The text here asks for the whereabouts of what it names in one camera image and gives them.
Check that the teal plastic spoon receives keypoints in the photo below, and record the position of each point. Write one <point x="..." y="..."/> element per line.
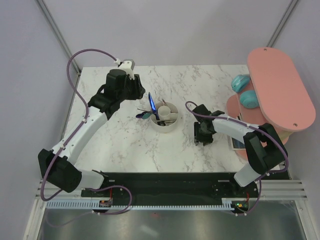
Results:
<point x="147" y="114"/>

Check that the white slotted cable duct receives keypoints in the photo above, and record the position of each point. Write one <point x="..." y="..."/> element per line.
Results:
<point x="101" y="204"/>

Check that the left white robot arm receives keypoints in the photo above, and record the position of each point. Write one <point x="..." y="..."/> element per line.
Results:
<point x="57" y="165"/>

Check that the black small spoon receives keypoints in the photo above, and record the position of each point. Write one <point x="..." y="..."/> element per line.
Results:
<point x="164" y="123"/>

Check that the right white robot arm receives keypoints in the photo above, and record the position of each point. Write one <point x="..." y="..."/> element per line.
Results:
<point x="264" y="149"/>

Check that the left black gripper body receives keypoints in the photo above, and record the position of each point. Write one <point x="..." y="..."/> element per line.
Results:
<point x="133" y="89"/>

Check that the white round divided container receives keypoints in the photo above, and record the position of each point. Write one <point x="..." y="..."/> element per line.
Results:
<point x="166" y="111"/>

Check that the purple long-handled spoon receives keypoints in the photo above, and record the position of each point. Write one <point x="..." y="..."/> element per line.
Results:
<point x="139" y="116"/>

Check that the pink oval shelf top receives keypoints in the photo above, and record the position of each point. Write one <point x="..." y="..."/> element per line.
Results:
<point x="282" y="96"/>

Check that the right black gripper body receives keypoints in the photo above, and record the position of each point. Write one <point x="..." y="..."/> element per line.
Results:
<point x="200" y="135"/>

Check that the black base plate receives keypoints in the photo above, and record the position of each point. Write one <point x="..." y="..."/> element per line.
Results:
<point x="146" y="186"/>

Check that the blue plastic knife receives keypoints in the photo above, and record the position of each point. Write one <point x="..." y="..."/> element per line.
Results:
<point x="153" y="106"/>

